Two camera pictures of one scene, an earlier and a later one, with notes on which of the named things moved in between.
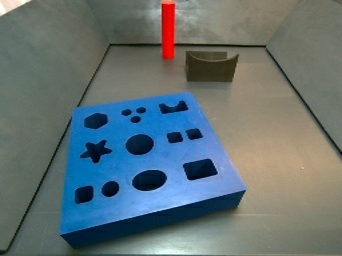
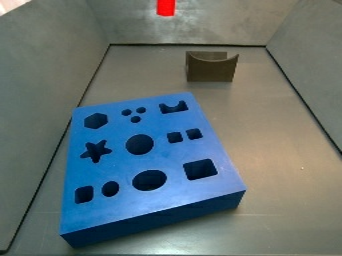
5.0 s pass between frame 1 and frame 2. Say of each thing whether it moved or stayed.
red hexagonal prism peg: moved
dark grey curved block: stayed
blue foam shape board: stayed
